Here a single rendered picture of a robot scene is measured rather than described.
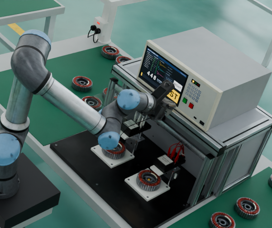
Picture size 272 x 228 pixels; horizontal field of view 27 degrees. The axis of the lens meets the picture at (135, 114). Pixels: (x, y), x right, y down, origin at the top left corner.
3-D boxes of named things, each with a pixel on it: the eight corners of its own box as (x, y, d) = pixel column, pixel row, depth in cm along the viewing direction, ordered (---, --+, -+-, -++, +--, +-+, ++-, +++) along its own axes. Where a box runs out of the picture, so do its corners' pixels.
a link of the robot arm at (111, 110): (93, 125, 214) (115, 111, 209) (97, 107, 223) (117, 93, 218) (107, 138, 217) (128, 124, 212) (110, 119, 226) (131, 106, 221)
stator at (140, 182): (147, 195, 250) (149, 189, 248) (130, 179, 255) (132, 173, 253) (164, 186, 257) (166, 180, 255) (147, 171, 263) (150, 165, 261)
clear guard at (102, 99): (116, 140, 239) (118, 130, 236) (80, 109, 251) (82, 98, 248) (167, 119, 261) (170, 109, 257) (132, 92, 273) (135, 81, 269)
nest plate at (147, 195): (146, 201, 248) (147, 199, 248) (124, 180, 256) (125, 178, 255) (169, 189, 258) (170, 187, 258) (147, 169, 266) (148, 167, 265)
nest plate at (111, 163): (111, 168, 260) (111, 166, 260) (90, 149, 268) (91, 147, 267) (134, 158, 270) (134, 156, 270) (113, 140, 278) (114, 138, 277)
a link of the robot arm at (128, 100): (111, 95, 213) (128, 84, 209) (127, 98, 222) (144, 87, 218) (118, 113, 211) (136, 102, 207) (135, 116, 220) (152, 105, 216)
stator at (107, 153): (112, 162, 262) (113, 156, 260) (96, 148, 268) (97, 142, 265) (129, 155, 269) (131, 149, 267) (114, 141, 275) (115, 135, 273)
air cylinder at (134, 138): (135, 150, 275) (138, 141, 272) (125, 141, 279) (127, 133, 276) (142, 147, 278) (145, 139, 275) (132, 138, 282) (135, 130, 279)
